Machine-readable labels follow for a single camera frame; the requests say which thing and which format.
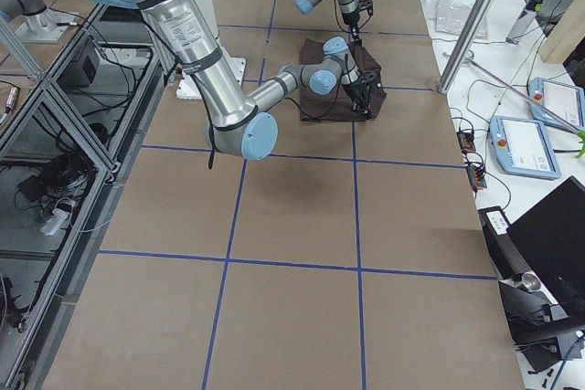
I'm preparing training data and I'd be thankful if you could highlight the dark brown t-shirt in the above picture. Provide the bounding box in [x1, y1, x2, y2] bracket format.
[299, 40, 386, 121]

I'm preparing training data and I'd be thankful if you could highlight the teach pendant far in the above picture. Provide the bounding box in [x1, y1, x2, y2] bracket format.
[529, 77, 584, 130]

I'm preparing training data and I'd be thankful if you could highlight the cardboard in plastic sleeve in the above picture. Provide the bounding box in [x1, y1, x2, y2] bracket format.
[435, 0, 473, 36]

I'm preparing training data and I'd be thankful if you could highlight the aluminium frame rail structure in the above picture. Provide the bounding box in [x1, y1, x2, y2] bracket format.
[1, 5, 172, 389]

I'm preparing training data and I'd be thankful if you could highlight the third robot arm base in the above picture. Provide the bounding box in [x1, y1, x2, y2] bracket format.
[1, 0, 75, 44]

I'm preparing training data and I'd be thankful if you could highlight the aluminium frame post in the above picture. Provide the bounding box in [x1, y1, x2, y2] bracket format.
[438, 0, 494, 94]

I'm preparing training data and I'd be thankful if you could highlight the brown paper table cover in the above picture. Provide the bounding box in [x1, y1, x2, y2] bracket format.
[40, 0, 524, 389]

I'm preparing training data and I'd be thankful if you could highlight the teach pendant near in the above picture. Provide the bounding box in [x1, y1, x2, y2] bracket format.
[489, 116, 561, 180]

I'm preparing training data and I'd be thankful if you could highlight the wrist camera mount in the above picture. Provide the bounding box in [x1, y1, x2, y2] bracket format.
[357, 0, 374, 17]

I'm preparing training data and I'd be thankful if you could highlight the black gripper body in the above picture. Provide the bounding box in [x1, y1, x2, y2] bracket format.
[345, 70, 378, 104]
[343, 13, 360, 34]

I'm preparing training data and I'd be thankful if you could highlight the black monitor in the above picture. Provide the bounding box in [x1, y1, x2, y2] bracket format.
[479, 176, 584, 315]

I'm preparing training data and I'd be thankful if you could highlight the teach pendant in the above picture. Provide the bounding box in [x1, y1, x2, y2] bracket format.
[489, 116, 561, 180]
[529, 77, 584, 130]

